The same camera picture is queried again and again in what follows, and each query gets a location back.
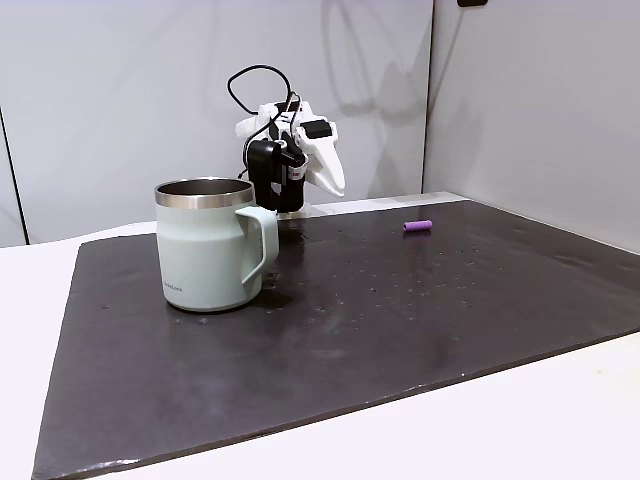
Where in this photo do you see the pale green steel-rimmed mug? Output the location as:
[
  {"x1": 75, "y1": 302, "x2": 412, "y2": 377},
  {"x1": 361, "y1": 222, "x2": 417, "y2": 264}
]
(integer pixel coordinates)
[{"x1": 153, "y1": 176, "x2": 280, "y2": 314}]

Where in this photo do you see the dark grey table mat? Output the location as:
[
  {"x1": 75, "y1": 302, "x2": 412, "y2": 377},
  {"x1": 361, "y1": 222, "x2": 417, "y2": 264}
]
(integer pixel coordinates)
[{"x1": 30, "y1": 198, "x2": 640, "y2": 480}]

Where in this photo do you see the black cylindrical camera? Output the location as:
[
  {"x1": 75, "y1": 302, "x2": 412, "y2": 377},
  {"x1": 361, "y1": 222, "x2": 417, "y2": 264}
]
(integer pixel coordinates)
[{"x1": 246, "y1": 138, "x2": 308, "y2": 212}]

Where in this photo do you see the black camera cable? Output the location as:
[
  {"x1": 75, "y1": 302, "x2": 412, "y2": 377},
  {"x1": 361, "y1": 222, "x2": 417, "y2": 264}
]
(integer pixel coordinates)
[{"x1": 226, "y1": 63, "x2": 303, "y2": 146}]

